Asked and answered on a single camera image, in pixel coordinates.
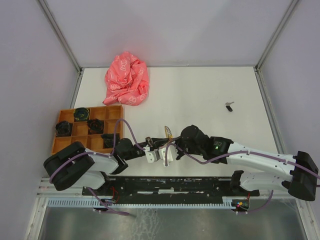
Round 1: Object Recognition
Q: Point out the keyring bunch with colourful tags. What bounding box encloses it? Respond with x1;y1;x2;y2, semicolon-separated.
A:
164;125;174;143

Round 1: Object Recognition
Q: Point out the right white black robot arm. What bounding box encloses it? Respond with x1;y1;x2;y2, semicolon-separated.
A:
174;125;320;202

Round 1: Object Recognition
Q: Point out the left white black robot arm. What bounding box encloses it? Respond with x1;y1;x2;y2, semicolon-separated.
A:
43;137;169;195

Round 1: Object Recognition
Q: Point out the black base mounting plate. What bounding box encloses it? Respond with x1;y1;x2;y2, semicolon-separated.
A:
93;176;260;205

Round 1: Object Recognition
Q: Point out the key with black fob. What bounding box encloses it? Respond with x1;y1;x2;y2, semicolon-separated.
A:
225;101;234;112

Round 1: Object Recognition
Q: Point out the wooden compartment tray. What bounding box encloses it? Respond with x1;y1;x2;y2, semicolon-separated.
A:
51;105;124;155

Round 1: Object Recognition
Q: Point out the black rosette middle tray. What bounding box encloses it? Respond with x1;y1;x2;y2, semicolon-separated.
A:
87;118;104;135

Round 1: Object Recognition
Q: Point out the crumpled pink cloth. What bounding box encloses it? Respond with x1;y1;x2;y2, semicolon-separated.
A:
103;51;150;106

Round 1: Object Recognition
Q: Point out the black rosette top tray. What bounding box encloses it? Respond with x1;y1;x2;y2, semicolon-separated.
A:
73;107;90;122

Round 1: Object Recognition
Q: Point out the black rosette left tray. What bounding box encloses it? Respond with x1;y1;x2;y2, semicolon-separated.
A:
55;120;73;137

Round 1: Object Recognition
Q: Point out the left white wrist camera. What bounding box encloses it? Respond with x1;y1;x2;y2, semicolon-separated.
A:
144;146;160;163

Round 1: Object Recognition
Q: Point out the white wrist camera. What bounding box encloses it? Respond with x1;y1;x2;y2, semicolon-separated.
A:
144;146;160;163
159;145;177;167

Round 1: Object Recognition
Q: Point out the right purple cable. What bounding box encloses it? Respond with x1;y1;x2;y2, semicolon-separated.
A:
164;142;320;215

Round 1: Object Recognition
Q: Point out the purple cable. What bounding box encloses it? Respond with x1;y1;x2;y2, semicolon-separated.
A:
164;142;320;215
49;118;151;216

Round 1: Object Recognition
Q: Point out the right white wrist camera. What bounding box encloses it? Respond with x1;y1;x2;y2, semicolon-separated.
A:
159;145;177;167

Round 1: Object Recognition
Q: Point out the white slotted cable duct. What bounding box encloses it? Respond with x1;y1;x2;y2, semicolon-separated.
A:
46;196;238;208

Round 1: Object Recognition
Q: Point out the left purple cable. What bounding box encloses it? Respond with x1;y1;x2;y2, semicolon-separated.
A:
49;118;151;216

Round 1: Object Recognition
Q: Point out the right aluminium frame post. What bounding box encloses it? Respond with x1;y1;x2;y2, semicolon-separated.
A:
254;0;301;70

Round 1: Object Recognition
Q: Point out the aluminium frame post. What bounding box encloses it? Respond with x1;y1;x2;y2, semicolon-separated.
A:
254;0;301;70
37;0;83;73

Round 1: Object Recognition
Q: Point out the left aluminium frame post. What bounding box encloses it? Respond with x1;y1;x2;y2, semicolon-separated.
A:
37;0;83;73

